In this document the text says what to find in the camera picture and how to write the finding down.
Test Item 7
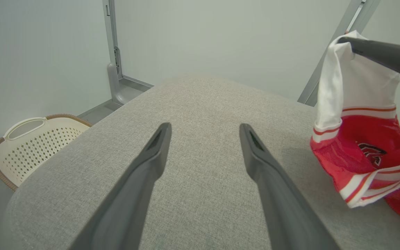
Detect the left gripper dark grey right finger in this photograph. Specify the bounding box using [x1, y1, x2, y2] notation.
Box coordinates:
[239, 123, 340, 250]

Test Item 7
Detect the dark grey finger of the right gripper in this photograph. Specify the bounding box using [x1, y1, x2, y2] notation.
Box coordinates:
[337, 36, 400, 82]

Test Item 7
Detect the grey partition post with foot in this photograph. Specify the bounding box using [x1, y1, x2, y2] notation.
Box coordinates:
[102, 0, 131, 105]

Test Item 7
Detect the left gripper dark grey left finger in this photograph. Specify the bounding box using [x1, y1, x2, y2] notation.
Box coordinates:
[68, 122, 172, 250]

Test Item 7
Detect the cream plastic laundry basket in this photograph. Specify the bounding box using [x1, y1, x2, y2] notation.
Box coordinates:
[0, 114, 92, 192]

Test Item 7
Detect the red Bulls basketball jersey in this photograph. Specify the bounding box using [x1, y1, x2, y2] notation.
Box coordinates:
[310, 30, 400, 224]

